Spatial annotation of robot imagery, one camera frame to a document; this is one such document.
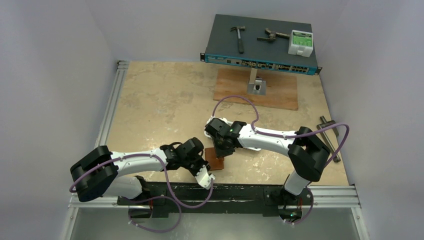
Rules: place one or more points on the plywood base board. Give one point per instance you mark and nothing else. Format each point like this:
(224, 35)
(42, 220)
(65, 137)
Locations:
(272, 90)

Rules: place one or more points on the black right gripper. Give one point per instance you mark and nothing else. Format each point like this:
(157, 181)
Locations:
(224, 148)

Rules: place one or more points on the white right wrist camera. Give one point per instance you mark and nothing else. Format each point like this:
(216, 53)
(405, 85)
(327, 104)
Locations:
(220, 118)

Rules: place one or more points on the white green electrical module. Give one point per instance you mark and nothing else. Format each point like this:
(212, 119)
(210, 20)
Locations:
(301, 43)

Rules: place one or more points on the white plastic basket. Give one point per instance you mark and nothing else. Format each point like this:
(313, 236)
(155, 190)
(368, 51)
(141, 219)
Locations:
(255, 149)

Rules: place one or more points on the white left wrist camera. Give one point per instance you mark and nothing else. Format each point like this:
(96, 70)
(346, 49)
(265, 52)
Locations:
(204, 178)

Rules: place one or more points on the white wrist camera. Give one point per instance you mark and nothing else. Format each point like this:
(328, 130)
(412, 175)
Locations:
(220, 118)
(204, 178)

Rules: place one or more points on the blue network switch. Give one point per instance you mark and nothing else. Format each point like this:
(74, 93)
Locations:
(254, 43)

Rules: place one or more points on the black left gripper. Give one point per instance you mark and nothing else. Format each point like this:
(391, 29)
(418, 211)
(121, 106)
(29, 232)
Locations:
(202, 162)

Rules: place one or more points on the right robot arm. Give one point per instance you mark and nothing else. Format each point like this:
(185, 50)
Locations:
(307, 153)

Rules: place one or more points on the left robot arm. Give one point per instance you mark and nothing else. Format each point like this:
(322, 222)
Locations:
(103, 172)

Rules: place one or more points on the aluminium frame rail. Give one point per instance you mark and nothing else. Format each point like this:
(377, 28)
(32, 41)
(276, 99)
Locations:
(114, 96)

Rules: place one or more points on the metal T-handle tool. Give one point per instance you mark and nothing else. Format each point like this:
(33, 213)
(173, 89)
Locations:
(323, 124)

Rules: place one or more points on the brown leather card holder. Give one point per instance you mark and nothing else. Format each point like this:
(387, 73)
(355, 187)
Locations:
(215, 163)

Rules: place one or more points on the silver metal stand bracket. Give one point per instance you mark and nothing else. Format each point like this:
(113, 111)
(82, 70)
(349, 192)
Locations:
(256, 85)

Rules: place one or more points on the small hammer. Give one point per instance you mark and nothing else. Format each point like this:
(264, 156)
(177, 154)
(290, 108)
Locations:
(240, 44)

